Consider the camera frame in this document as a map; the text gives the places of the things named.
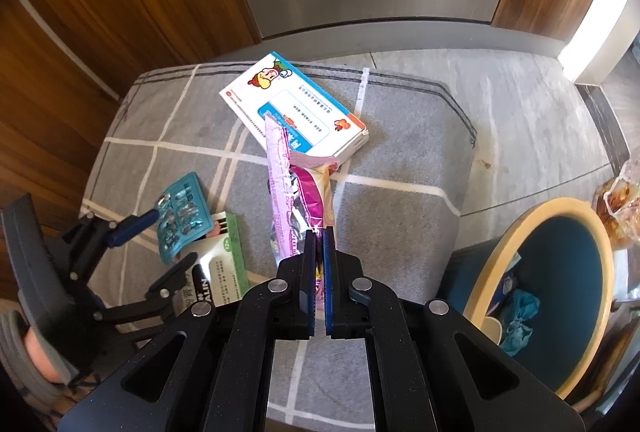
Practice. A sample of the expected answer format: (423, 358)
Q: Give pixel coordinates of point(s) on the teal blister pack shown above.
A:
(182, 212)

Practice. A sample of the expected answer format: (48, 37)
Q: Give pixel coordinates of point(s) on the pink purple snack wrapper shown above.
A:
(295, 192)

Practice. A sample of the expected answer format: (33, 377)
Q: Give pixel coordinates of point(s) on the wide wooden cabinet front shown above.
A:
(125, 12)

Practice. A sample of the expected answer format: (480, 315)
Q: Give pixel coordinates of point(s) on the grey mat with white lines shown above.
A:
(400, 152)

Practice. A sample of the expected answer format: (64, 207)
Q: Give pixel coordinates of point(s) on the teal trash bin yellow rim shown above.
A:
(565, 272)

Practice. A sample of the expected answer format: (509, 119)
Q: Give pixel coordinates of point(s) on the white cartoon print box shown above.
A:
(290, 102)

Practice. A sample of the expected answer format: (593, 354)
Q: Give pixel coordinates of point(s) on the crumpled blue disposable glove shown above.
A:
(520, 312)

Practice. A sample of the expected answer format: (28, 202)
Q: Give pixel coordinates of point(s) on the person's left forearm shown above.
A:
(20, 362)

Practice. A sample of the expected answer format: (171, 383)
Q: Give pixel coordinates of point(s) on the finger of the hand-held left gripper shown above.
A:
(170, 277)
(135, 224)

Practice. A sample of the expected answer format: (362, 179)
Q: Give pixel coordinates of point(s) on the orange bin with clear liner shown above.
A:
(620, 212)

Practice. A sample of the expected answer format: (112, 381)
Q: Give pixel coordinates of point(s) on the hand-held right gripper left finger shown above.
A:
(311, 292)

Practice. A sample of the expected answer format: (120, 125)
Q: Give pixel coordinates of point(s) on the green white medicine packet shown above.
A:
(225, 262)

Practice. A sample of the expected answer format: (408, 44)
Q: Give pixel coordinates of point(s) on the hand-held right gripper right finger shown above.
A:
(329, 292)

